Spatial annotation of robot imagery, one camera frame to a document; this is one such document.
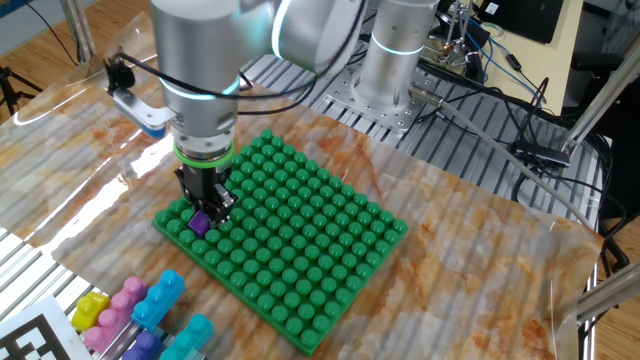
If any indigo short block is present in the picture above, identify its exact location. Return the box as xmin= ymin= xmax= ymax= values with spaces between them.
xmin=121 ymin=330 xmax=164 ymax=360

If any silver robot mounting plate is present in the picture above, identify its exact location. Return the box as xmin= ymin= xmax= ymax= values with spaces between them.
xmin=323 ymin=62 xmax=437 ymax=135

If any marble pattern table mat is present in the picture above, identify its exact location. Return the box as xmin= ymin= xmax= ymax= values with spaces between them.
xmin=0 ymin=12 xmax=606 ymax=360

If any printed marker tag sheet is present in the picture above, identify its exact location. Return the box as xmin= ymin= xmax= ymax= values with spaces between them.
xmin=0 ymin=294 xmax=94 ymax=360

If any teal long block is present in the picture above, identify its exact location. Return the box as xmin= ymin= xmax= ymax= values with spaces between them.
xmin=158 ymin=313 xmax=215 ymax=360

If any pink long block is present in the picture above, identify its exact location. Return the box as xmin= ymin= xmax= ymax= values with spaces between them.
xmin=82 ymin=276 xmax=149 ymax=354

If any small yellow block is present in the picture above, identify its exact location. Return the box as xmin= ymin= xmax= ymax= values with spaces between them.
xmin=71 ymin=291 xmax=111 ymax=332

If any light blue long block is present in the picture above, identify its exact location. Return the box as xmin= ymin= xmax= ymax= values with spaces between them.
xmin=130 ymin=269 xmax=187 ymax=332

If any black tripod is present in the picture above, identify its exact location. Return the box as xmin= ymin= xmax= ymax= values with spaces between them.
xmin=0 ymin=65 xmax=45 ymax=119

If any metal clamp stand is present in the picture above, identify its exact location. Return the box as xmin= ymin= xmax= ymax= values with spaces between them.
xmin=433 ymin=0 xmax=484 ymax=71

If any black adapter box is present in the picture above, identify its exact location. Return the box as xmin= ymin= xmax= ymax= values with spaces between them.
xmin=509 ymin=141 xmax=572 ymax=169

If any aluminium frame post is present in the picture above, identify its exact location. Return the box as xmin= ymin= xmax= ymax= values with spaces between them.
xmin=574 ymin=259 xmax=640 ymax=326
xmin=59 ymin=0 xmax=99 ymax=64
xmin=562 ymin=47 xmax=640 ymax=156

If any purple single-stud block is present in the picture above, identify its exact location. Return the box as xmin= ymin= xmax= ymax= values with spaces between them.
xmin=187 ymin=209 xmax=212 ymax=239

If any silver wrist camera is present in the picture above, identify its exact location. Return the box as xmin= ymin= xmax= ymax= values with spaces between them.
xmin=107 ymin=87 xmax=176 ymax=140

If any grey corrugated hose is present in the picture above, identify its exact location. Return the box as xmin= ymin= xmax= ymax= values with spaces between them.
xmin=408 ymin=84 xmax=596 ymax=231

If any green studded baseplate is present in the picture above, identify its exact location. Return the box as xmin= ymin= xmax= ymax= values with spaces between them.
xmin=151 ymin=128 xmax=410 ymax=357

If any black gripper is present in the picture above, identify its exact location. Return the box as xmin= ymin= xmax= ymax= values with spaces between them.
xmin=173 ymin=163 xmax=239 ymax=225

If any blue cable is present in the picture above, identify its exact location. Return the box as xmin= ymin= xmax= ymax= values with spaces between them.
xmin=464 ymin=19 xmax=549 ymax=106

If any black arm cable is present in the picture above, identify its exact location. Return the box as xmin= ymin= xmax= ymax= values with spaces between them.
xmin=103 ymin=29 xmax=369 ymax=119

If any beige desk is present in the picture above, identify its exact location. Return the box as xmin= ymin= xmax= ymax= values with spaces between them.
xmin=472 ymin=0 xmax=585 ymax=117

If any black cable bundle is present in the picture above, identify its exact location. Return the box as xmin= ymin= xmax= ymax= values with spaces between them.
xmin=509 ymin=74 xmax=631 ymax=271

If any black laptop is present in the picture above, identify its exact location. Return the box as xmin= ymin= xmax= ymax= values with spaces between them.
xmin=477 ymin=0 xmax=566 ymax=45

